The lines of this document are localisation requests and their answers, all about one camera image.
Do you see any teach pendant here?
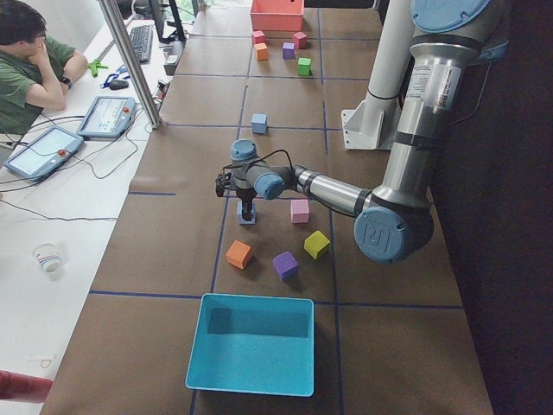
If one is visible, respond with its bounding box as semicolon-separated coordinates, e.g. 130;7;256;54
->
3;126;84;182
77;96;137;141

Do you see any aluminium frame post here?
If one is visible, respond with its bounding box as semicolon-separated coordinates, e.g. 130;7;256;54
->
99;0;163;131

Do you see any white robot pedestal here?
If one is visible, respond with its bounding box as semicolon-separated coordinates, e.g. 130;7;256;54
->
341;0;414;150

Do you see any far teach pendant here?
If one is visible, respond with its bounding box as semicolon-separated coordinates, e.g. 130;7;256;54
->
77;96;137;141

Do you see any pink foam block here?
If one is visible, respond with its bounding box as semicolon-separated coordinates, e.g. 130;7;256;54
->
290;199;310;224

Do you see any red plastic bin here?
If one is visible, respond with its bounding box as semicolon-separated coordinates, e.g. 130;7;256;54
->
250;0;304;32

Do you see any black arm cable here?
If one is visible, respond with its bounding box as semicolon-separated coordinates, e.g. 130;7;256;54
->
248;149;297;174

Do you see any black keyboard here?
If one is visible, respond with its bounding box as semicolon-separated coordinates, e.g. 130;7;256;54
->
129;25;153;64

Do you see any near teach pendant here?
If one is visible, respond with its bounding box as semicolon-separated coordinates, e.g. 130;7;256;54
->
3;126;84;182

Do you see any right orange foam block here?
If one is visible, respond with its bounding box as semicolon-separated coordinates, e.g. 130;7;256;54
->
253;42;269;61

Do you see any right crimson foam block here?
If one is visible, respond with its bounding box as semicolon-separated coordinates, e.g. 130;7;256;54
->
251;30;266;45

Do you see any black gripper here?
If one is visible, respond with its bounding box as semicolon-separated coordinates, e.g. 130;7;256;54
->
215;170;254;221

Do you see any paper cup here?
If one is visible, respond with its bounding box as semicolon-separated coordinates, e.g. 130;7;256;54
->
32;243;62;273

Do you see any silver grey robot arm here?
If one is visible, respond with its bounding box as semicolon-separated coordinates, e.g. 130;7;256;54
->
215;1;513;263

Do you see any purple foam block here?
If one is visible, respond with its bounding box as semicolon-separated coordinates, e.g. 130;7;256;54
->
272;251;299;280
282;42;296;60

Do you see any green foam block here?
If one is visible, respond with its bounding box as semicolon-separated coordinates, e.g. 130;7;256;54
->
296;57;312;77

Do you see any crimson foam block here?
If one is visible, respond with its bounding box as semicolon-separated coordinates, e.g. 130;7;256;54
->
251;30;266;45
291;31;308;50

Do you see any right purple foam block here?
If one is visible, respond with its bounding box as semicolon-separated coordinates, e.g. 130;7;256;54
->
282;42;296;60

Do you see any person in green shirt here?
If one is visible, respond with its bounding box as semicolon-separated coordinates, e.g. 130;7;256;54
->
1;1;88;136

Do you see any orange foam block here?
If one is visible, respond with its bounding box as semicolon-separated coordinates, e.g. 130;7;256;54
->
226;240;252;270
253;42;269;61

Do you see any light blue foam block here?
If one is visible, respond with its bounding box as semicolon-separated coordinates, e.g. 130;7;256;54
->
251;113;268;134
237;201;257;225

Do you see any teal plastic bin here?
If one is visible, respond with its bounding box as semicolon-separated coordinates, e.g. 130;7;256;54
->
185;293;315;397

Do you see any yellow foam block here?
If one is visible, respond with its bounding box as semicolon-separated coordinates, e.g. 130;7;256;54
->
303;230;331;259

